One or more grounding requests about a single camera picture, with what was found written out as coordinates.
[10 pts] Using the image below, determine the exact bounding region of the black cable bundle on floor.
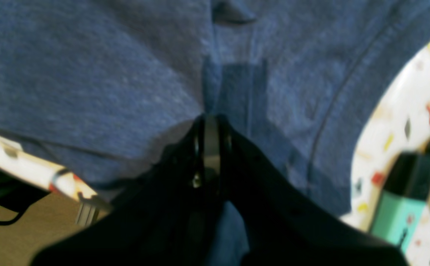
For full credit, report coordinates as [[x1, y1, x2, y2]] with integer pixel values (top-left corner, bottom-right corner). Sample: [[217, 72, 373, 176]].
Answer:
[[0, 159, 49, 226]]

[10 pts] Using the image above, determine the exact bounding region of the mint green highlighter pen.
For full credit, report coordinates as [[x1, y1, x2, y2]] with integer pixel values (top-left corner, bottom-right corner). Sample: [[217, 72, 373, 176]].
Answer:
[[369, 151, 430, 253]]

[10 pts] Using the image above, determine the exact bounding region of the blue grey T-shirt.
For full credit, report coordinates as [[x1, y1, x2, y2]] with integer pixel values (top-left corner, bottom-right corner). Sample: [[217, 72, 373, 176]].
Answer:
[[0, 0, 430, 216]]

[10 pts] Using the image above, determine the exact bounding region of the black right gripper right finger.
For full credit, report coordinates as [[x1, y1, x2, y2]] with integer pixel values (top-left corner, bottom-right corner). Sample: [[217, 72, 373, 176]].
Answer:
[[216, 116, 407, 266]]

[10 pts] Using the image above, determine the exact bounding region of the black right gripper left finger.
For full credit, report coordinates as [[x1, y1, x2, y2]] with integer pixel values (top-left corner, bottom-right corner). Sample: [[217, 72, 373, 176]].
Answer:
[[31, 116, 210, 266]]

